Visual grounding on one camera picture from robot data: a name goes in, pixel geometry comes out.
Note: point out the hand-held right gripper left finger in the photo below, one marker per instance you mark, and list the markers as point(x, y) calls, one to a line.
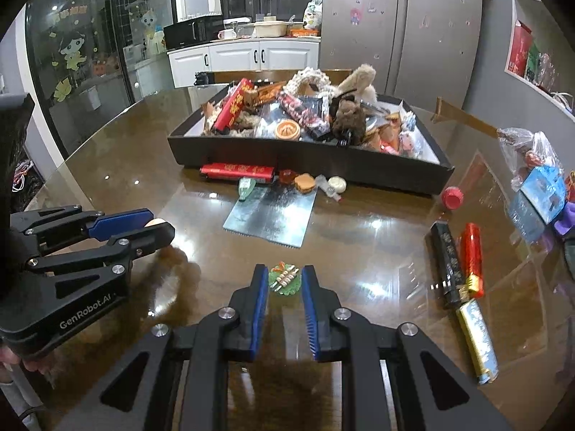
point(260, 309)

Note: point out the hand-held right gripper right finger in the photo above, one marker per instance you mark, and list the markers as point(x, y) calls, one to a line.
point(311, 316)

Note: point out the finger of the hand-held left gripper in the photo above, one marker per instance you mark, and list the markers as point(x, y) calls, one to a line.
point(117, 225)
point(152, 238)

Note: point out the small peach toy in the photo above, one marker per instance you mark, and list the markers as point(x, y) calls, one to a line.
point(157, 223)

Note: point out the green toy skewer plate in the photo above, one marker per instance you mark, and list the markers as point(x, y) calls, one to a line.
point(284, 283)

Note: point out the green transparent packet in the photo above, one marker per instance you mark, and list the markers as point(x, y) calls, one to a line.
point(246, 187)

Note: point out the black storage box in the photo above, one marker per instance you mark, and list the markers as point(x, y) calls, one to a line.
point(314, 161)

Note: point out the glass-topped wooden desktop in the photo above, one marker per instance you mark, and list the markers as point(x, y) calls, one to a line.
point(368, 238)

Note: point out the person's left hand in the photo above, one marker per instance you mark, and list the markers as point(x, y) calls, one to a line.
point(27, 365)

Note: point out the silver foil bag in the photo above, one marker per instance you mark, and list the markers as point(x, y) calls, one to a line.
point(269, 220)

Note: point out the long red box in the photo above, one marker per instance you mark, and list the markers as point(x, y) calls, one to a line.
point(233, 172)

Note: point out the toy bread slice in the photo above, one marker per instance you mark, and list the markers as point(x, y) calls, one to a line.
point(304, 184)

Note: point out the round white toy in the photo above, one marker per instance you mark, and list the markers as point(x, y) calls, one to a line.
point(337, 185)

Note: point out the small orange toy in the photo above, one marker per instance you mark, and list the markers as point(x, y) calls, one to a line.
point(287, 176)

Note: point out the long black box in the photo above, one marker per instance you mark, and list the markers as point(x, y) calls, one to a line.
point(447, 265)

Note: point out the red box with gold print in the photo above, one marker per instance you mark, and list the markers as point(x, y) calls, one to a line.
point(231, 107)

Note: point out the black object on chair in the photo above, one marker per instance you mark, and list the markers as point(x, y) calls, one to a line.
point(203, 78)

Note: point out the round orange toy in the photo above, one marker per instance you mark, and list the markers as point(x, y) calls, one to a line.
point(287, 130)

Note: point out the red bottle cap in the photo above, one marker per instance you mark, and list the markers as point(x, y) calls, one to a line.
point(452, 197)

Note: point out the patterned red tube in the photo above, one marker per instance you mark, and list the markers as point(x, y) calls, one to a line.
point(303, 114)

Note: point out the glass sliding door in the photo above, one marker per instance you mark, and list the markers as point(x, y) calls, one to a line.
point(90, 31)

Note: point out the white kitchen cabinet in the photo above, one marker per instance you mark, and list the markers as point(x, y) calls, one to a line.
point(233, 56)

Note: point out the small pink doll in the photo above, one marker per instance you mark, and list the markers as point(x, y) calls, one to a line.
point(406, 140)

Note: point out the dark brown plush toy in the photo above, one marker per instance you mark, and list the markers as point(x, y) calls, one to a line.
point(348, 119)

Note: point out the black microwave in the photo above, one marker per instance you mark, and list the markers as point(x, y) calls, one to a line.
point(193, 31)

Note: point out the white mug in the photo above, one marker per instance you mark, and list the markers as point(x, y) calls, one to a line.
point(227, 34)

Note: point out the cream basin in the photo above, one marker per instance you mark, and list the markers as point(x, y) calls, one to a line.
point(269, 29)

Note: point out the beige plush toy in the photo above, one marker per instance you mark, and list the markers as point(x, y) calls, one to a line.
point(359, 81)

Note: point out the blue package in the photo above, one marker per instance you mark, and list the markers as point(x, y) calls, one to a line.
point(543, 191)

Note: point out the purple cloth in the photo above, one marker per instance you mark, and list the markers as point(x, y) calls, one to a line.
point(567, 222)

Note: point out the plastic bag on counter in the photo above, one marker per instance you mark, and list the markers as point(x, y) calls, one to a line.
point(313, 13)

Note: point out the clear plastic bag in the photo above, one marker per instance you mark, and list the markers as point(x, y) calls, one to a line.
point(539, 152)

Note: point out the silver refrigerator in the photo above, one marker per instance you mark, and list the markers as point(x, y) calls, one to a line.
point(404, 31)

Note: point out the red gift box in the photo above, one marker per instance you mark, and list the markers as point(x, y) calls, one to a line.
point(519, 49)

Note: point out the white wall shelf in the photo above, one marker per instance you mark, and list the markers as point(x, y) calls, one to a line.
point(548, 90)

